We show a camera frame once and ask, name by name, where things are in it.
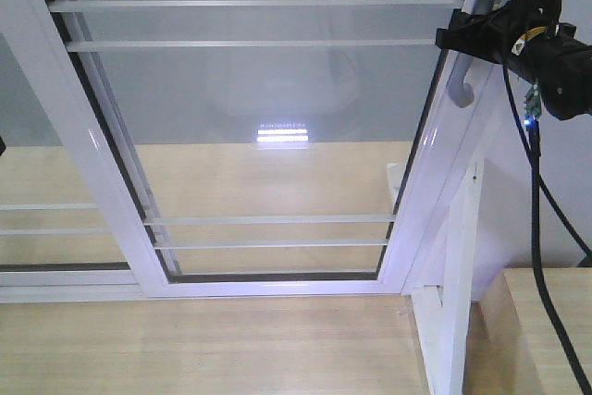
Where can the fixed glass window panel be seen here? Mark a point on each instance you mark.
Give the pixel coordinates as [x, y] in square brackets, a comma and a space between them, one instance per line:
[55, 242]

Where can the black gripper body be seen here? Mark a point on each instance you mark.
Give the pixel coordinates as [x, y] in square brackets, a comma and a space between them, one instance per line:
[505, 31]

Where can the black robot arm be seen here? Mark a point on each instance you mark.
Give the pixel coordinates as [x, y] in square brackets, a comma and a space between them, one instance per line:
[561, 66]

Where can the white framed sliding glass door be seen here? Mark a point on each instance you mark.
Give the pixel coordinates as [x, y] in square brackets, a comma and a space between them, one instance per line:
[251, 147]

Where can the grey curved door handle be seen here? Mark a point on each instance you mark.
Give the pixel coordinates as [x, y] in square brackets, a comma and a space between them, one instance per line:
[468, 71]

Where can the white door frame post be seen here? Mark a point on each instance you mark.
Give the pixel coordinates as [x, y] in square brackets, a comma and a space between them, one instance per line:
[440, 283]

